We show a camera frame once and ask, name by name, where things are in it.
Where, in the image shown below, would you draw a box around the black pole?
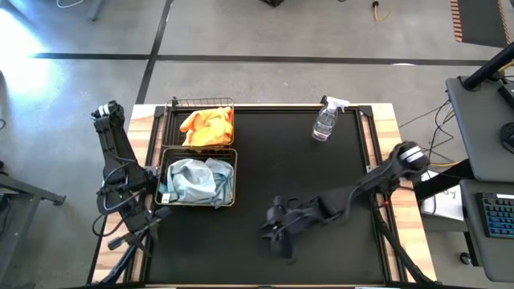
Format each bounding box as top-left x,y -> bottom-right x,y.
461,42 -> 514,92

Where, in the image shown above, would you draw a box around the grey metal stand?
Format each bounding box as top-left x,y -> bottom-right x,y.
0,160 -> 67,289

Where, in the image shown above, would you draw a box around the orange microfiber towel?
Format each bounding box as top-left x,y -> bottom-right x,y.
179,111 -> 214,136
182,106 -> 235,148

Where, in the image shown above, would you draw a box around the white paper sheet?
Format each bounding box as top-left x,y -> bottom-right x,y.
421,170 -> 463,222

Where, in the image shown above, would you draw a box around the clear spray bottle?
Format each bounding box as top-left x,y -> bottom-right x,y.
312,95 -> 350,142

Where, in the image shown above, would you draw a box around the black floor cables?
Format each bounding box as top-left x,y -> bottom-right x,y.
397,99 -> 459,169

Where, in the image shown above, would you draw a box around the black table mat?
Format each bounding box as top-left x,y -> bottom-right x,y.
143,103 -> 398,287

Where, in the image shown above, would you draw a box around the black orange-striped floor mat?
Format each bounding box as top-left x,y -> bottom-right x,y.
449,0 -> 514,49

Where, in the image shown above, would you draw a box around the black diagonal leg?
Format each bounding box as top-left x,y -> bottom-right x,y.
413,158 -> 475,202

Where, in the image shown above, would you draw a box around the black keyboard blue keys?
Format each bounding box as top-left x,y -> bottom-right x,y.
475,192 -> 514,240

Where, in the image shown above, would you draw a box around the grey cart top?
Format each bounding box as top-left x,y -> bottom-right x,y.
445,75 -> 514,182

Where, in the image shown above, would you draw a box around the light blue microfiber towel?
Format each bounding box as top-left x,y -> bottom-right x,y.
204,157 -> 235,206
166,158 -> 218,204
158,182 -> 177,204

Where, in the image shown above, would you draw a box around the grey desk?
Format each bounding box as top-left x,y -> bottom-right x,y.
459,178 -> 514,283

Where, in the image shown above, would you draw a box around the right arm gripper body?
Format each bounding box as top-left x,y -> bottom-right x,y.
260,196 -> 334,238

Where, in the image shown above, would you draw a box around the black rig support strut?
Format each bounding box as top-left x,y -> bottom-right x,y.
371,192 -> 437,284
98,216 -> 161,286

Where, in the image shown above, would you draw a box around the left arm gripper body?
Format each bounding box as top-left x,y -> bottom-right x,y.
120,202 -> 161,242

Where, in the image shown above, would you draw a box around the yellow extension cable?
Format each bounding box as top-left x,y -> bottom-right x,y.
371,0 -> 398,23

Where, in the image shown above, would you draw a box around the wire basket with paper tag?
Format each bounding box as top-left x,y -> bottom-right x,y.
154,146 -> 239,208

